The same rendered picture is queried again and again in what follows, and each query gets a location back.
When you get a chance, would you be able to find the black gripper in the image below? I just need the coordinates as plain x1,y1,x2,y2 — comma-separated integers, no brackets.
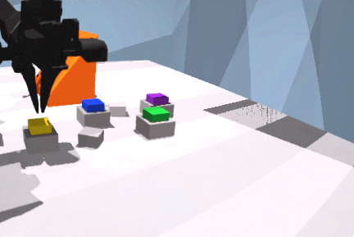
0,0,108,114

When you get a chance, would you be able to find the blue button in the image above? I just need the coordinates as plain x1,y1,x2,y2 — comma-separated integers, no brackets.
76,98,111,128

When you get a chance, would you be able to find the purple button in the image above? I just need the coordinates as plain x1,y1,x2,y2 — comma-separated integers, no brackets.
139,93,175,118

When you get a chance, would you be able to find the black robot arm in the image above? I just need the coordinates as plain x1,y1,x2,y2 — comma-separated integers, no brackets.
0,0,79,70

